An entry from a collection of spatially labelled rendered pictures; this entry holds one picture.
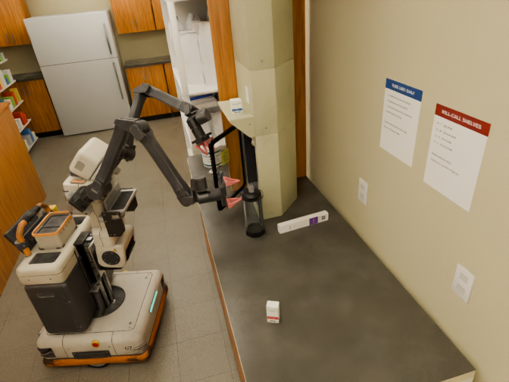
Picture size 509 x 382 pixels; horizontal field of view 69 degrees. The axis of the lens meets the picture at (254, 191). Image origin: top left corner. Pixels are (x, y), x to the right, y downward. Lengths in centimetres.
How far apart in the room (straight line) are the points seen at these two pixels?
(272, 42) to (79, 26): 510
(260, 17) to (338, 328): 124
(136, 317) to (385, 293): 156
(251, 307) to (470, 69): 108
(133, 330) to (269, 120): 150
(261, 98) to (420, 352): 116
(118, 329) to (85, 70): 483
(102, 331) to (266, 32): 192
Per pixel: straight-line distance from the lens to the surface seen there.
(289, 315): 148
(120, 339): 250
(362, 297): 156
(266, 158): 181
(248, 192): 174
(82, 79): 667
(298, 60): 212
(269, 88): 170
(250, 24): 164
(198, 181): 167
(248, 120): 171
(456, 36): 123
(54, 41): 664
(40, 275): 233
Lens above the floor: 205
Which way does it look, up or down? 30 degrees down
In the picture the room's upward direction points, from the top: 5 degrees counter-clockwise
